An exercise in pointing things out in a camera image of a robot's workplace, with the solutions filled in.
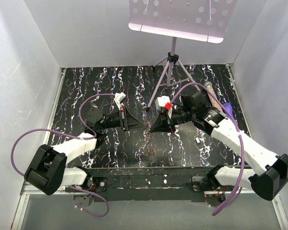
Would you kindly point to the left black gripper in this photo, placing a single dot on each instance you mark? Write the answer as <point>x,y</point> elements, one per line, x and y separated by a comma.
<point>132,123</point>

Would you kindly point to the white black key fob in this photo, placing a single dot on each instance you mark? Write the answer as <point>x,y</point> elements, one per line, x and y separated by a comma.
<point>197,140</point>

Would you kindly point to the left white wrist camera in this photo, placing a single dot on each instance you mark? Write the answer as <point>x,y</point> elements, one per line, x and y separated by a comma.
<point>118,99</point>

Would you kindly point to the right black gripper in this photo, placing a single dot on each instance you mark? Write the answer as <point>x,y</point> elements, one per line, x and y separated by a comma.
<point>162,124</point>

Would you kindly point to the lilac music stand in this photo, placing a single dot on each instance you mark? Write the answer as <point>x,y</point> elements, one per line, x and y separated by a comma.
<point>199,20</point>

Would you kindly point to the glitter toy microphone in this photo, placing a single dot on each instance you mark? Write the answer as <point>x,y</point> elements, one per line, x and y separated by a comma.
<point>212,96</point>

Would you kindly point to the black front rail base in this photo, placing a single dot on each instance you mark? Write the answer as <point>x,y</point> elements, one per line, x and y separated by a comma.
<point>154,183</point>

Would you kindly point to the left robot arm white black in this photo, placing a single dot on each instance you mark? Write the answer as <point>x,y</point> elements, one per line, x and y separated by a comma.
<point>48,169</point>

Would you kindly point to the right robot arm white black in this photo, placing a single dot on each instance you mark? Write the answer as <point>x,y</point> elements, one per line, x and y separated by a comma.
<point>267,173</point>

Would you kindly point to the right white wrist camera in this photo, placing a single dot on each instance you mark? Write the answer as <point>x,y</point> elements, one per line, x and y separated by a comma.
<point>163,103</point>

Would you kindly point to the large toothed keyring disc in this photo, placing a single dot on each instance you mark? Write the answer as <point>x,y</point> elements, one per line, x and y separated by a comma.
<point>150,150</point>

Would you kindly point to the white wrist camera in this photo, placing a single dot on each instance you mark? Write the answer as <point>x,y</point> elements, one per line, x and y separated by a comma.
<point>118,99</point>
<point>163,103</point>

